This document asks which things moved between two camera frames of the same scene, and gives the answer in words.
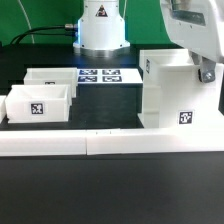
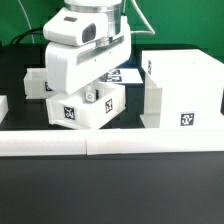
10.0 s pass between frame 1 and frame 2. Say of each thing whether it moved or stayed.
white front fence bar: stayed
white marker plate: stayed
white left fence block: stayed
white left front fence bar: stayed
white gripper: moved
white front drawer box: moved
